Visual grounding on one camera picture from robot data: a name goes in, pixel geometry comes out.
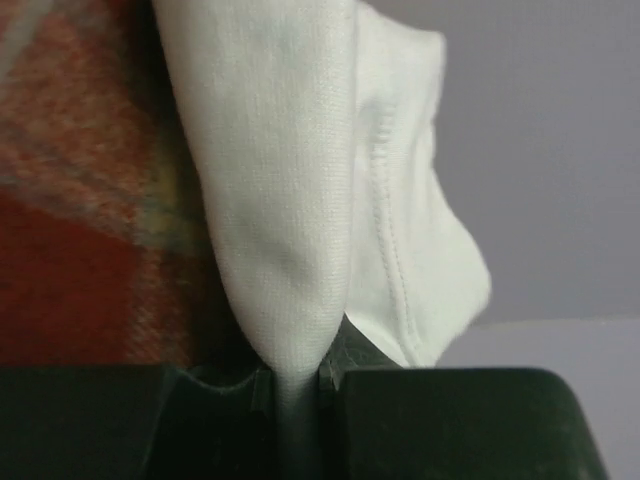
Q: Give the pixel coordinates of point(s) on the red plaid skirt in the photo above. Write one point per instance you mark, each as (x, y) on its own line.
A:
(105, 256)

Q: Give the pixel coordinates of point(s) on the white skirt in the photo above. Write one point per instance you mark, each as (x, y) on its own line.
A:
(312, 127)

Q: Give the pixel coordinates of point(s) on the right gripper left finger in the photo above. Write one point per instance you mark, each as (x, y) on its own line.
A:
(136, 422)

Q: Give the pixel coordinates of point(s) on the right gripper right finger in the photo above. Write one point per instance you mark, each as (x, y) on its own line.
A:
(380, 421)

